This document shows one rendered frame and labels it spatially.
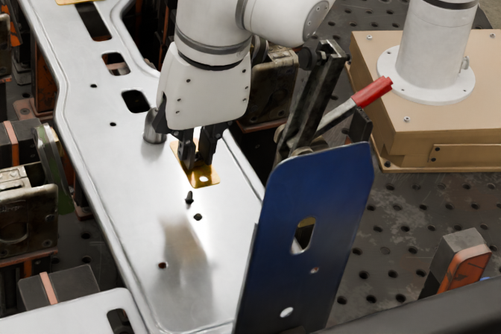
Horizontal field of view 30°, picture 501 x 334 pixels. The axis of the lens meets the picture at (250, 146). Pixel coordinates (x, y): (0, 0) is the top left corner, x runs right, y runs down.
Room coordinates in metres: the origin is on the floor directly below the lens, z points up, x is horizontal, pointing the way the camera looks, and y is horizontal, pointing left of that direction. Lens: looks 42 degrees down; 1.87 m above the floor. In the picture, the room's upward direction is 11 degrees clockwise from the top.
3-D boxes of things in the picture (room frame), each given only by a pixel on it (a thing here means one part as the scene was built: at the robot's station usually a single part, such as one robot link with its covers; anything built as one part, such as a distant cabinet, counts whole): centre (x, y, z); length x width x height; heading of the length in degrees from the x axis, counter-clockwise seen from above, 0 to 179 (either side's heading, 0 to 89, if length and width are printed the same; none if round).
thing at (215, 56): (0.83, 0.06, 1.26); 0.09 x 0.08 x 0.03; 122
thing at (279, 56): (1.08, -0.01, 0.88); 0.11 x 0.09 x 0.37; 122
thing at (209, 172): (0.83, 0.06, 1.07); 0.08 x 0.04 x 0.01; 32
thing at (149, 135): (0.93, 0.13, 1.02); 0.03 x 0.03 x 0.07
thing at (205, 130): (0.84, 0.04, 1.11); 0.03 x 0.03 x 0.07; 32
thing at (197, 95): (0.83, 0.06, 1.20); 0.10 x 0.07 x 0.11; 122
